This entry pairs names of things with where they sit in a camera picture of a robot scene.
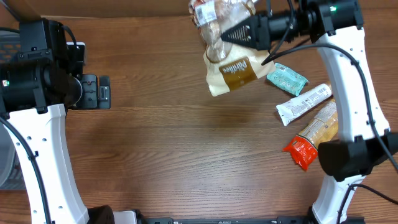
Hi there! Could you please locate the beige brown bread bag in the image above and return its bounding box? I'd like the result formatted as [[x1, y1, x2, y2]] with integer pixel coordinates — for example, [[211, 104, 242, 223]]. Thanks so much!
[[188, 0, 275, 96]]

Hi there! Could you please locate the teal snack packet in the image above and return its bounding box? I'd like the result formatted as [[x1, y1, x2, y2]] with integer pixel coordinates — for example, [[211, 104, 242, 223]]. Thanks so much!
[[267, 63, 308, 96]]

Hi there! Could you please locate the white tube gold cap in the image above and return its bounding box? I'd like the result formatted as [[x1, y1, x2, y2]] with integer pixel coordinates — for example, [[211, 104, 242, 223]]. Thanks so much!
[[276, 82, 333, 126]]

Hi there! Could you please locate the orange spaghetti packet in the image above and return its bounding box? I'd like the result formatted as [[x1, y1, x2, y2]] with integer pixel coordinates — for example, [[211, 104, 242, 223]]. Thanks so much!
[[283, 98, 338, 171]]

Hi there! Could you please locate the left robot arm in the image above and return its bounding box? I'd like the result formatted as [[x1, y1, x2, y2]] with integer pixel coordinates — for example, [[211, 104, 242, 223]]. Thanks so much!
[[1, 19, 114, 223]]

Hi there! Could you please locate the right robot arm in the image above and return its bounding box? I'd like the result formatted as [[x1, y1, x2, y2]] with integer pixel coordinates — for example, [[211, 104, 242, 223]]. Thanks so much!
[[221, 0, 397, 223]]

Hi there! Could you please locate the grey plastic mesh basket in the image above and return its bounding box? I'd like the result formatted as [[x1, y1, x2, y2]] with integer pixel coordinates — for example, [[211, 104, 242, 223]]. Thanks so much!
[[1, 27, 25, 191]]

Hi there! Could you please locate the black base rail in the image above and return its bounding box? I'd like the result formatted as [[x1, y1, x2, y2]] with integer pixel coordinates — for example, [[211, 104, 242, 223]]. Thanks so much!
[[114, 216, 366, 224]]

